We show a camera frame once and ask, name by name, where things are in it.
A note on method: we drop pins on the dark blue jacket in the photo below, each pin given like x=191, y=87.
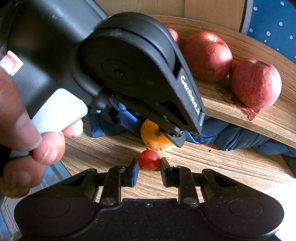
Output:
x=228, y=137

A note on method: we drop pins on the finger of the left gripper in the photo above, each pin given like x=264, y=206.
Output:
x=187, y=104
x=122, y=116

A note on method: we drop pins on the curved wooden shelf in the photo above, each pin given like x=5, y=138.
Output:
x=277, y=121

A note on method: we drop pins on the orange yellow persimmon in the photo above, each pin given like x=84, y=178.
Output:
x=151, y=140

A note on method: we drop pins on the person's left hand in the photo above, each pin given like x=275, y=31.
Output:
x=18, y=133

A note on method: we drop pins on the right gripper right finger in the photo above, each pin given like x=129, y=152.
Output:
x=183, y=179

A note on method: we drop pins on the red apple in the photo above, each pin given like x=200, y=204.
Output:
x=174, y=35
x=208, y=56
x=255, y=83

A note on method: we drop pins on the blue starred board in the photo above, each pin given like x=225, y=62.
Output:
x=272, y=23

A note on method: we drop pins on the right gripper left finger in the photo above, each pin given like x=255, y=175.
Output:
x=116, y=178

